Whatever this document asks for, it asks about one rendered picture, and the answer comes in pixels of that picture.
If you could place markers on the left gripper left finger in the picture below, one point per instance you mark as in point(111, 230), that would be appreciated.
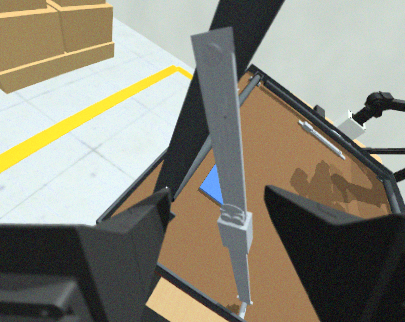
point(115, 265)

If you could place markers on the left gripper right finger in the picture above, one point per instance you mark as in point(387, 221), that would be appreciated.
point(343, 261)

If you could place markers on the flat blue rectangular block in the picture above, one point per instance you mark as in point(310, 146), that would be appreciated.
point(211, 186)

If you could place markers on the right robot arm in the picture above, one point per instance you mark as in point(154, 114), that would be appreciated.
point(377, 102)

